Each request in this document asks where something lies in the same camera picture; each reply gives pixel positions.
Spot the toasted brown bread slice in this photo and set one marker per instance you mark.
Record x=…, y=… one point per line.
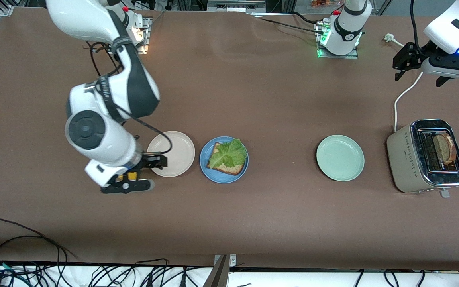
x=446, y=148
x=231, y=170

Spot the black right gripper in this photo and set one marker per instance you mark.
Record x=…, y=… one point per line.
x=150, y=162

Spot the metal table edge bracket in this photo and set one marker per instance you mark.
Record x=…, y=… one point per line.
x=217, y=275

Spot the beige chrome toaster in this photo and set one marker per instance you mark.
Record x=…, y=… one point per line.
x=407, y=163

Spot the orange packet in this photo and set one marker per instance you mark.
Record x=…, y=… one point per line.
x=323, y=3

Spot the mint green round plate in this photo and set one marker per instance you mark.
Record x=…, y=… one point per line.
x=340, y=158

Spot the blue round plate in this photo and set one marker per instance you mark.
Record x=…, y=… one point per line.
x=205, y=159

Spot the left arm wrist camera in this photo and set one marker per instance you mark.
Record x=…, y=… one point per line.
x=452, y=71

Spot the yellow squeeze bottle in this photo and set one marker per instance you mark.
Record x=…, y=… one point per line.
x=132, y=175

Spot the beige round plate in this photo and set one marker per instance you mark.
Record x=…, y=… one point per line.
x=177, y=151

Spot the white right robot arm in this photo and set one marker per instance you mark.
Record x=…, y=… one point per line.
x=94, y=135

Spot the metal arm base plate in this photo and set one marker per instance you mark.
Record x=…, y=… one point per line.
x=148, y=28
x=353, y=56

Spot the green lettuce leaf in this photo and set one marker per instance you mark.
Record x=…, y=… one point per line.
x=227, y=155

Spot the grey metal box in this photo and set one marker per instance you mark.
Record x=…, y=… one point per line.
x=235, y=5

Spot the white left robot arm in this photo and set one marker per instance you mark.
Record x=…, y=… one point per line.
x=347, y=28

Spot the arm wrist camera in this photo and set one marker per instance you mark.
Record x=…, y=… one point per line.
x=128, y=186
x=452, y=71

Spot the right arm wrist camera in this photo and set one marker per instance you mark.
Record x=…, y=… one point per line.
x=128, y=186

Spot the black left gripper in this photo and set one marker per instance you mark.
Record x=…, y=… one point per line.
x=409, y=56

